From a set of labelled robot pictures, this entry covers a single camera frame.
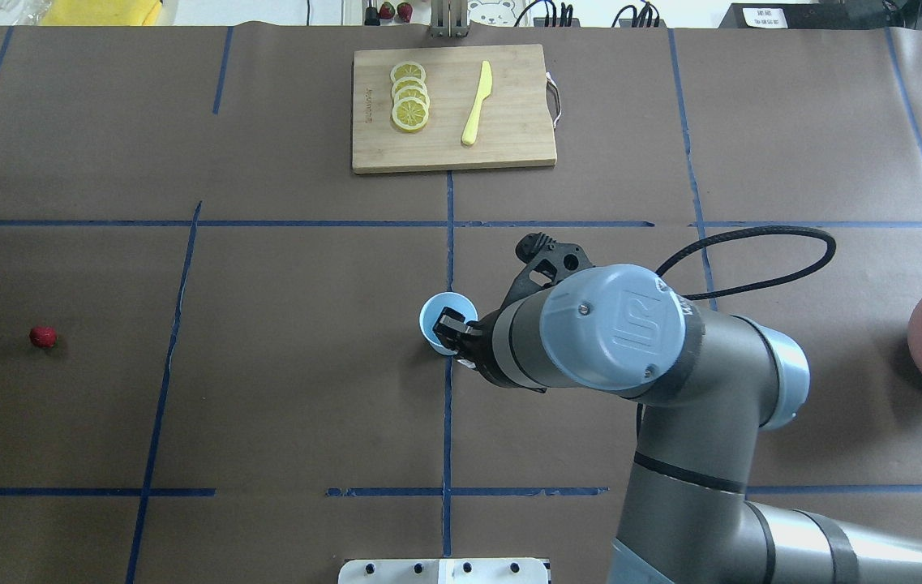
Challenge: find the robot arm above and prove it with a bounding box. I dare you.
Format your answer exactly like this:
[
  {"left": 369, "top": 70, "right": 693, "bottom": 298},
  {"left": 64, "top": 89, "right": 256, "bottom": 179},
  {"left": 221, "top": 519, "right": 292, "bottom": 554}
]
[{"left": 420, "top": 264, "right": 922, "bottom": 583}]

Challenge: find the lemon slice one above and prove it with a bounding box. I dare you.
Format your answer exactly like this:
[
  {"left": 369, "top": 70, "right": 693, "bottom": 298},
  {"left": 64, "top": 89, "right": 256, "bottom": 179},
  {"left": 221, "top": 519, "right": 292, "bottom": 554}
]
[{"left": 390, "top": 62, "right": 427, "bottom": 83}]

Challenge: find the lemon slice three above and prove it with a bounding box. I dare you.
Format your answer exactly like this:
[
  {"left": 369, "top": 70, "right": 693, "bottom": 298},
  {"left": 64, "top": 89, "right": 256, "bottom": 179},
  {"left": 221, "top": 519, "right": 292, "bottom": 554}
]
[{"left": 393, "top": 85, "right": 430, "bottom": 108}]

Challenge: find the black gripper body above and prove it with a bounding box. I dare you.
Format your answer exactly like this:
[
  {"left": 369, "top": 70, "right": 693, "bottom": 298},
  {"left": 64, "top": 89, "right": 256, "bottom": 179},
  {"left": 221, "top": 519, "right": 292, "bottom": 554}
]
[{"left": 457, "top": 309, "right": 510, "bottom": 387}]

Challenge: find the light blue cup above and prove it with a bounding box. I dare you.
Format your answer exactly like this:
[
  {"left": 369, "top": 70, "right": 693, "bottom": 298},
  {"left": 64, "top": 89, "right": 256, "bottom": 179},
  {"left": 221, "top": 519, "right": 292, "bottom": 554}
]
[{"left": 418, "top": 291, "right": 478, "bottom": 356}]

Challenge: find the lemon slice two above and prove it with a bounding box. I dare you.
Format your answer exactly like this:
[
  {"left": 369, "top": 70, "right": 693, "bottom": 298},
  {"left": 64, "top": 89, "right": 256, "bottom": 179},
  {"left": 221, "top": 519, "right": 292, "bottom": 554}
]
[{"left": 392, "top": 76, "right": 428, "bottom": 101}]

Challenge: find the red strawberry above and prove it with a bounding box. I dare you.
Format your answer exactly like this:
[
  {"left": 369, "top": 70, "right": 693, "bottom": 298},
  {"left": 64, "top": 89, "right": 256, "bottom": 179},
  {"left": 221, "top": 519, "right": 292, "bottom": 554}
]
[{"left": 29, "top": 326, "right": 59, "bottom": 349}]

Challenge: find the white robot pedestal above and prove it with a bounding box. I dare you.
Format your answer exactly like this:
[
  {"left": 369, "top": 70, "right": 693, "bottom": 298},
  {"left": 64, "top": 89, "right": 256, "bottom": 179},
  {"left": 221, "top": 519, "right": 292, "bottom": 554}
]
[{"left": 337, "top": 557, "right": 552, "bottom": 583}]

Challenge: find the wooden cutting board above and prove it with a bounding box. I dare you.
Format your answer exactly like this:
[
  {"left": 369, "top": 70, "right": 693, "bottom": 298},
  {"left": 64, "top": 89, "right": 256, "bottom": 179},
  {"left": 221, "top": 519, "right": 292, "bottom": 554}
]
[{"left": 352, "top": 44, "right": 558, "bottom": 174}]

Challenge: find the black camera cable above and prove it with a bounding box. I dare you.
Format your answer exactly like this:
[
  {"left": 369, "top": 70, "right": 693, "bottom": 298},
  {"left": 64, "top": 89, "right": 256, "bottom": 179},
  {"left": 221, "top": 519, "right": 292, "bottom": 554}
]
[{"left": 655, "top": 226, "right": 838, "bottom": 301}]

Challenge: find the lemon slice four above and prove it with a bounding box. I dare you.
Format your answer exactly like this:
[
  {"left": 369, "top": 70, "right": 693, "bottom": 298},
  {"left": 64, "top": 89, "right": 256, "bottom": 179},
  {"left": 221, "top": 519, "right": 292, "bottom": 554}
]
[{"left": 391, "top": 100, "right": 431, "bottom": 133}]

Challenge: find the yellow plastic knife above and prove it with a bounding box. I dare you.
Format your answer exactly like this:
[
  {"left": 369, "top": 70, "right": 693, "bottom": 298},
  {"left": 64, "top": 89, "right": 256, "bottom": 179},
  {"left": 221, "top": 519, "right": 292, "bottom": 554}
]
[{"left": 461, "top": 60, "right": 494, "bottom": 147}]

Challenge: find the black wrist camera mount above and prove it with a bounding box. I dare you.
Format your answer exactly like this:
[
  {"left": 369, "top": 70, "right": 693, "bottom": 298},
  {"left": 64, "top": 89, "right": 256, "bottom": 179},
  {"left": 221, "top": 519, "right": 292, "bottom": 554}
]
[{"left": 500, "top": 233, "right": 595, "bottom": 309}]

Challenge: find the yellow cloth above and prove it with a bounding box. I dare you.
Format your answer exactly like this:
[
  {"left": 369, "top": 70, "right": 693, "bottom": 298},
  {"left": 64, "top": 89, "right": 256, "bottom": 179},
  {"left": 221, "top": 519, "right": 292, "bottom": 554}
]
[{"left": 41, "top": 1, "right": 164, "bottom": 27}]

